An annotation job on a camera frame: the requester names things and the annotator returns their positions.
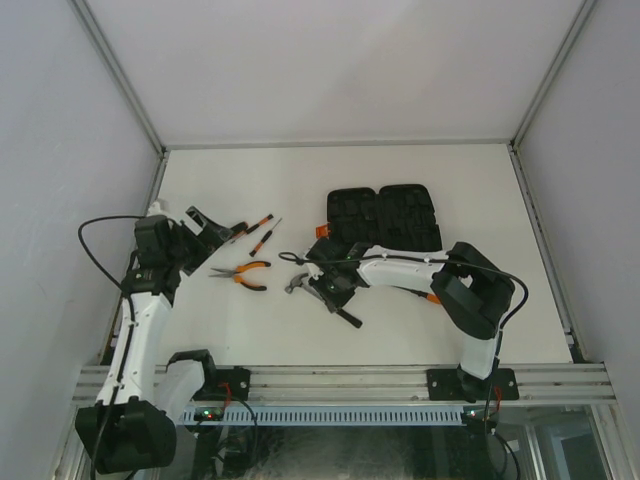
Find orange handle screwdriver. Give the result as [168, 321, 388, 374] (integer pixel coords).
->
[410, 290, 441, 305]

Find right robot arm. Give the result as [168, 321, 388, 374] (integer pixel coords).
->
[297, 238, 515, 400]

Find black plastic tool case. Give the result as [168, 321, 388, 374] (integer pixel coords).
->
[316, 184, 442, 252]

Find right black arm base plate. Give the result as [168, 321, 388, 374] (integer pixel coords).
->
[426, 368, 520, 403]

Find small precision screwdriver lower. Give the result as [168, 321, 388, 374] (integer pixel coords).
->
[249, 218, 282, 258]

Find orange handle needle-nose pliers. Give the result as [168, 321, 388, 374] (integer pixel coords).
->
[208, 260, 273, 292]

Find black handle claw hammer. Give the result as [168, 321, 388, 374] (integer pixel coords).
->
[284, 273, 363, 329]

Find small precision screwdriver upper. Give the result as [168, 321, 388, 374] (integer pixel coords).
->
[232, 214, 274, 243]

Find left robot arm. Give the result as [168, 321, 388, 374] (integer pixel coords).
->
[75, 207, 246, 479]

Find aluminium front rail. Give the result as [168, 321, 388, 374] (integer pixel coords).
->
[72, 363, 617, 405]

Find left camera black cable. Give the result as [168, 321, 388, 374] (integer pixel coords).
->
[78, 215, 146, 291]

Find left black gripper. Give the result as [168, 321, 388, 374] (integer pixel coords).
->
[166, 208, 231, 275]

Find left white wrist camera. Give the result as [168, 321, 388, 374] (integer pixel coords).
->
[147, 199, 167, 217]

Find small precision screwdriver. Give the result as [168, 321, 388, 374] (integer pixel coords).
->
[249, 218, 282, 258]
[232, 214, 274, 243]

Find blue slotted cable duct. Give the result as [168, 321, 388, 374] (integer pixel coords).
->
[179, 405, 464, 427]

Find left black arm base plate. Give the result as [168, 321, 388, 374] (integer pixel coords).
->
[166, 349, 251, 401]

